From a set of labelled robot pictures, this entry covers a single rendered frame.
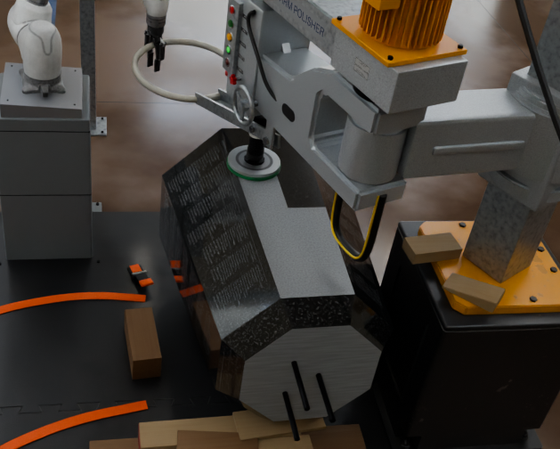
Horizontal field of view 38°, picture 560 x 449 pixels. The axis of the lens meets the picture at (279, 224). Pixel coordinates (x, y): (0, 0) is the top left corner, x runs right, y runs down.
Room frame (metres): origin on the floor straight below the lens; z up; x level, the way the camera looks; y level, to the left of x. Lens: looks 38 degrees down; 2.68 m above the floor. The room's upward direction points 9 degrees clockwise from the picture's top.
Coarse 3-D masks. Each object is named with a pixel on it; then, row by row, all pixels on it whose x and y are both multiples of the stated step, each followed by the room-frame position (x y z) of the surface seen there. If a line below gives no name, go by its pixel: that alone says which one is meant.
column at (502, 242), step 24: (552, 24) 2.40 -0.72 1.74; (552, 48) 2.38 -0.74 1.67; (528, 72) 2.41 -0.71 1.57; (552, 72) 2.36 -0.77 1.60; (504, 192) 2.36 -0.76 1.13; (480, 216) 2.40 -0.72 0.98; (504, 216) 2.34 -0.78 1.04; (528, 216) 2.29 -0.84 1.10; (480, 240) 2.38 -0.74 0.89; (504, 240) 2.32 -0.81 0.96; (528, 240) 2.34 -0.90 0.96; (480, 264) 2.36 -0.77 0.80; (504, 264) 2.29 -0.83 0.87; (528, 264) 2.40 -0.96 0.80
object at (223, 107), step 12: (204, 96) 2.95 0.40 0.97; (228, 96) 2.99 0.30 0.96; (204, 108) 2.93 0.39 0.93; (216, 108) 2.85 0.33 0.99; (228, 108) 2.92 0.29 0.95; (228, 120) 2.76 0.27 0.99; (252, 132) 2.59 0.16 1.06; (264, 132) 2.54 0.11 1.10; (264, 144) 2.47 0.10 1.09; (276, 144) 2.47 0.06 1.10
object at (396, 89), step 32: (288, 0) 2.42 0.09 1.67; (320, 0) 2.35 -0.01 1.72; (352, 0) 2.39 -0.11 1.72; (320, 32) 2.27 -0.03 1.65; (352, 64) 2.10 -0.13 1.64; (416, 64) 2.01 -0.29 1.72; (448, 64) 2.05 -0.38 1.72; (384, 96) 1.97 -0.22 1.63; (416, 96) 2.00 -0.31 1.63; (448, 96) 2.07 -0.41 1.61
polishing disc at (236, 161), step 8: (232, 152) 2.71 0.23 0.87; (240, 152) 2.72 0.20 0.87; (264, 152) 2.75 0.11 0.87; (272, 152) 2.76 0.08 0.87; (232, 160) 2.66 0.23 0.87; (240, 160) 2.67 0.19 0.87; (264, 160) 2.69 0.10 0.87; (272, 160) 2.70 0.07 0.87; (232, 168) 2.62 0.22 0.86; (240, 168) 2.61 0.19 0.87; (248, 168) 2.62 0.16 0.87; (256, 168) 2.63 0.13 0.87; (264, 168) 2.64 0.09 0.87; (272, 168) 2.65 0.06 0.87; (256, 176) 2.59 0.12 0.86; (264, 176) 2.60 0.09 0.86
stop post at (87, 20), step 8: (80, 0) 3.99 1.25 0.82; (88, 0) 4.00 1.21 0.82; (80, 8) 3.99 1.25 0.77; (88, 8) 4.00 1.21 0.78; (80, 16) 3.99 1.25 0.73; (88, 16) 4.00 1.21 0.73; (80, 24) 3.99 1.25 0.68; (88, 24) 4.00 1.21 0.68; (80, 32) 3.99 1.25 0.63; (88, 32) 4.00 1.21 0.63; (80, 40) 3.99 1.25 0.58; (88, 40) 4.00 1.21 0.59; (80, 48) 3.99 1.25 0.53; (88, 48) 4.00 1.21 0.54; (88, 56) 4.00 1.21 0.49; (88, 64) 4.00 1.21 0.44; (88, 72) 4.00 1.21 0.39; (96, 120) 4.11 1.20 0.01; (104, 120) 4.12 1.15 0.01; (96, 128) 4.02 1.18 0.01; (104, 128) 4.03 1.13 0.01
